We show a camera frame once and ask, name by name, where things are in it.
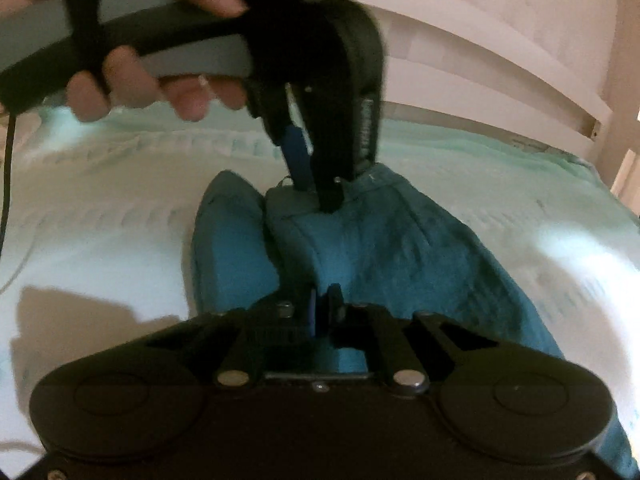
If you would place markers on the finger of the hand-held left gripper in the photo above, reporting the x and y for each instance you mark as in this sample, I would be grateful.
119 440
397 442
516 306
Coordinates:
329 180
296 157

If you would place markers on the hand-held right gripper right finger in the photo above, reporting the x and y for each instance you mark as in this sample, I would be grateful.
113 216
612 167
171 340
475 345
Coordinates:
334 310

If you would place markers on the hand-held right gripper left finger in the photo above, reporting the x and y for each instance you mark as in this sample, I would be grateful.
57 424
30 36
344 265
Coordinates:
311 317

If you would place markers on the teal blue towel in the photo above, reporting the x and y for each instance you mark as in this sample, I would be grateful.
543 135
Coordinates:
390 250

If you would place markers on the pale wooden bed frame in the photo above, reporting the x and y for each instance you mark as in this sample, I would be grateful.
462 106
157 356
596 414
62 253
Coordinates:
475 35

